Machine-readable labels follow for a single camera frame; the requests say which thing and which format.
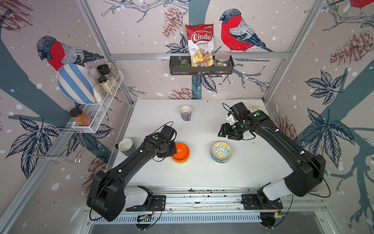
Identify large orange bowl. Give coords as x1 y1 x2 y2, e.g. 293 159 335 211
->
173 158 188 162

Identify purple mug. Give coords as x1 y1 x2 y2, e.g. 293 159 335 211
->
180 105 192 121

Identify blue yellow patterned bowl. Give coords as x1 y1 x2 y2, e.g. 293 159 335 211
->
211 142 233 160

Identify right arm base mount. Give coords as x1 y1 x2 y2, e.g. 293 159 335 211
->
241 185 283 211

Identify blue striped plate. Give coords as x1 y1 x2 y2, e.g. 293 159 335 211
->
56 64 95 104

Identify clear plastic container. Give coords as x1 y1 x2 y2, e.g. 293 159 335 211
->
214 51 230 67

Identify red cassava chips bag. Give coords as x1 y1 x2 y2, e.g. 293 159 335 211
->
186 24 214 67

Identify green item in basket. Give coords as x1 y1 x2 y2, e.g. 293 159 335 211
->
179 59 191 67

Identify small orange bowl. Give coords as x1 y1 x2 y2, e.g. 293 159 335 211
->
172 143 190 160

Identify black lid spice jar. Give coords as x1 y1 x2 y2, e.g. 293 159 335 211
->
97 64 118 88
97 76 115 96

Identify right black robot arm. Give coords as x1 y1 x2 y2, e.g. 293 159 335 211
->
218 102 326 201

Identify black wall basket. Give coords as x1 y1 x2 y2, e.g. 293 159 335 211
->
169 55 235 75

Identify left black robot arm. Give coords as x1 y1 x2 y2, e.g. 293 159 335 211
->
86 124 177 221

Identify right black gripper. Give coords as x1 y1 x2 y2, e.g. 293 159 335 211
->
216 120 247 139

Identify orange spice jar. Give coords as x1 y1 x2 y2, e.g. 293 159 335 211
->
69 108 92 127

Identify white wire shelf rack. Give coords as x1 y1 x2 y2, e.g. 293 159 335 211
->
72 71 124 134

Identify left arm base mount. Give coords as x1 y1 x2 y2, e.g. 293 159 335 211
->
124 185 167 212

